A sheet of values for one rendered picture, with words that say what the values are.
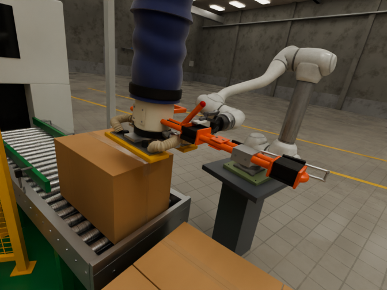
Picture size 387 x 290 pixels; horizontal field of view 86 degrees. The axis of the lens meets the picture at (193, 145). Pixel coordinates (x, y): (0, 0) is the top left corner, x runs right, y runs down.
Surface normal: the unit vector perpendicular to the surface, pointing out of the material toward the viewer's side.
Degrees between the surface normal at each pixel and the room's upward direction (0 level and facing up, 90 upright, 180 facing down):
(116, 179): 90
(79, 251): 0
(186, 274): 0
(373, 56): 90
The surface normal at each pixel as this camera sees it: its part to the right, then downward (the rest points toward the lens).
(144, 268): 0.12, -0.93
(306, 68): -0.73, 0.22
